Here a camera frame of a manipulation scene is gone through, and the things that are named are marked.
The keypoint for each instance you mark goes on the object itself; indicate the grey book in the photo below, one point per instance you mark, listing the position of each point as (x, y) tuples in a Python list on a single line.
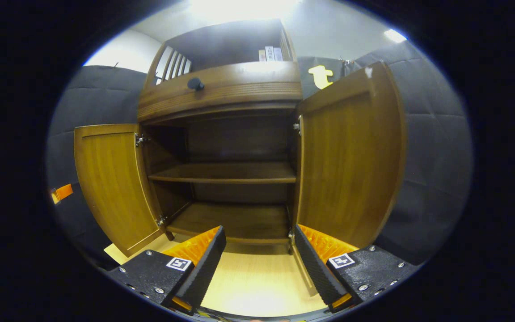
[(278, 54)]

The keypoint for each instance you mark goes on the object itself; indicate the pink book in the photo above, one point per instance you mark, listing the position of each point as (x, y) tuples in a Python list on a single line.
[(262, 55)]

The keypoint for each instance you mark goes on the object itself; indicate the black backdrop cloth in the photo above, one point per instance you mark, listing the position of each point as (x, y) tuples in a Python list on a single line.
[(436, 156)]

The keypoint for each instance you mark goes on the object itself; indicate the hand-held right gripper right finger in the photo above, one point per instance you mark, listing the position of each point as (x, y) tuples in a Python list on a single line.
[(315, 268)]

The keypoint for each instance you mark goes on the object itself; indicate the ceiling light panel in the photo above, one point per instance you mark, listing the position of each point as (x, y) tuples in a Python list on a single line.
[(244, 8), (395, 36)]

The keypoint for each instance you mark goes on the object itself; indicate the wooden cabinet door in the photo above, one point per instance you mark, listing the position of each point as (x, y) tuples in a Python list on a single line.
[(351, 156), (110, 179)]

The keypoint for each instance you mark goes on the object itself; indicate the white book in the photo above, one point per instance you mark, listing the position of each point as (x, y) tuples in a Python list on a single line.
[(269, 53)]

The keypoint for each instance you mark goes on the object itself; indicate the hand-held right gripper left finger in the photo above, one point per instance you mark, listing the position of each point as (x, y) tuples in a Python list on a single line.
[(206, 268)]

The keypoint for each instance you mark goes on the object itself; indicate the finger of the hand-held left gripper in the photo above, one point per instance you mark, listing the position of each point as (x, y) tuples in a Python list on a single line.
[(63, 193)]

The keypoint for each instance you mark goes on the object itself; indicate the wooden cabinet drawer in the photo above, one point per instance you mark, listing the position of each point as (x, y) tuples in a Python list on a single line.
[(248, 85)]

